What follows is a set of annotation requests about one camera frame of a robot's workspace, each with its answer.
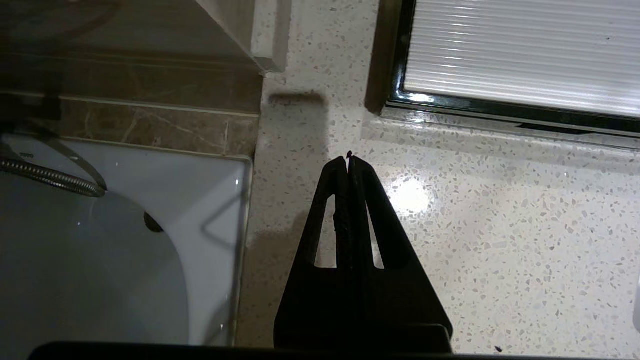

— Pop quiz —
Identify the black amenity box with drawer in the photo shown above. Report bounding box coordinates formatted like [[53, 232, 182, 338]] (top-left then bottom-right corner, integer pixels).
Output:
[[365, 0, 640, 151]]

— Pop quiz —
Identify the white card sheet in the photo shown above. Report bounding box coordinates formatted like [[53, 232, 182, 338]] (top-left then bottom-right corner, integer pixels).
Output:
[[402, 0, 640, 119]]

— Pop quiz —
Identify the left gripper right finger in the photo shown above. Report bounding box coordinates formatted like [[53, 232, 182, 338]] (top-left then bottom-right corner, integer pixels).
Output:
[[347, 151, 454, 351]]

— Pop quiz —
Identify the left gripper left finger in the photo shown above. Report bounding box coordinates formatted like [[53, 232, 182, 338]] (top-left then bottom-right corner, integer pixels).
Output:
[[274, 156, 447, 351]]

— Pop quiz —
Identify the dark shower hose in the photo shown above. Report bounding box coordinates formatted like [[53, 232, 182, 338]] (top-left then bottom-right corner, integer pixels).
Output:
[[0, 130, 108, 198]]

